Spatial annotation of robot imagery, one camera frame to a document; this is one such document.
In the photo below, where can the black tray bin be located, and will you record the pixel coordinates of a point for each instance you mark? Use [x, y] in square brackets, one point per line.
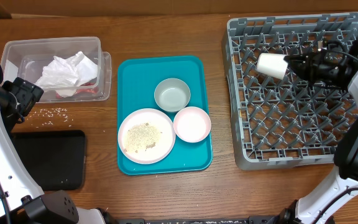
[54, 159]

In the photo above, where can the white napkin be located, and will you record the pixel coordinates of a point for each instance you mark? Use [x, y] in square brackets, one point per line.
[69, 74]

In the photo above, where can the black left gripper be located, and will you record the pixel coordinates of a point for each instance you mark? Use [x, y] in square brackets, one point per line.
[28, 93]

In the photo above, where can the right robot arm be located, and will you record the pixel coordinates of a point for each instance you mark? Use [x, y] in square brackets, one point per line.
[339, 187]

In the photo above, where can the cardboard backdrop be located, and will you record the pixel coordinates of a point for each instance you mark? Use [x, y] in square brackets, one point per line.
[82, 8]

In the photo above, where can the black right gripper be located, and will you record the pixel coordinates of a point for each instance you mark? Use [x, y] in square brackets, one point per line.
[312, 63]

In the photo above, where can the grey dishwasher rack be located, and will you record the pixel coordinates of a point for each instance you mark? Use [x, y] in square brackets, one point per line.
[283, 123]

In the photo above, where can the teal plastic tray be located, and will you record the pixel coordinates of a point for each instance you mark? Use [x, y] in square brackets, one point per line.
[136, 83]

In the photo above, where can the red snack wrapper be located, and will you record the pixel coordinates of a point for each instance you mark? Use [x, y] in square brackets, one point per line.
[85, 91]

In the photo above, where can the white plate with crumbs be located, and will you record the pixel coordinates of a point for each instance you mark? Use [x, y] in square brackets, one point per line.
[146, 136]

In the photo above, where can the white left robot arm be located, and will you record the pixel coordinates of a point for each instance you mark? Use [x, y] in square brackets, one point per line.
[22, 200]

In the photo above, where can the white cup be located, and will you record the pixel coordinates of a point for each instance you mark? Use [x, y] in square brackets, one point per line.
[273, 65]

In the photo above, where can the scattered rice grains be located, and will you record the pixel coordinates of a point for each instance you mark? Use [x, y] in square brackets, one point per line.
[49, 117]

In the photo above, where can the pink small bowl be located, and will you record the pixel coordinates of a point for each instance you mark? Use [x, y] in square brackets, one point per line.
[192, 124]

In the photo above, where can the grey bowl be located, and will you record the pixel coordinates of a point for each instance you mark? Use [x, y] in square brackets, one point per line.
[172, 95]

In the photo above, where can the clear plastic bin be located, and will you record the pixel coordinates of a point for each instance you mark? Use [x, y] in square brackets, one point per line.
[26, 58]

